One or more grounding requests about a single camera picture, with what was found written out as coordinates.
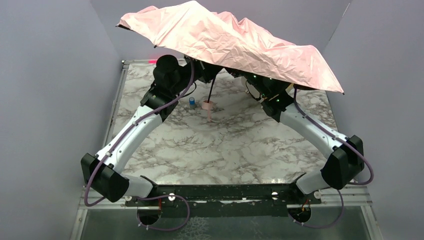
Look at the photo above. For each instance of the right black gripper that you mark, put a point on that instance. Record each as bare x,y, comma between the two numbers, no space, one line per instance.
248,81

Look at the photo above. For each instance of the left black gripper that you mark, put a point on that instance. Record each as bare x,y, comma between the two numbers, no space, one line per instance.
209,72

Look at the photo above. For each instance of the pink folding umbrella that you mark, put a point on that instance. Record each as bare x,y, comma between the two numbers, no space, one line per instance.
220,39

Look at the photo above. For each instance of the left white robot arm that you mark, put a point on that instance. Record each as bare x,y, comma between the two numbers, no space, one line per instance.
103,171

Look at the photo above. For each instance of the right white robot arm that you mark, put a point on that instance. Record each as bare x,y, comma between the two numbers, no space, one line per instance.
344,155

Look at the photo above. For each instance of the small blue cap bottle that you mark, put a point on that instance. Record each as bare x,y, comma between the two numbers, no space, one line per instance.
192,102

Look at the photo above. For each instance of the aluminium table frame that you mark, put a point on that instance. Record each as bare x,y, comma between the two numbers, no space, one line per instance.
103,171

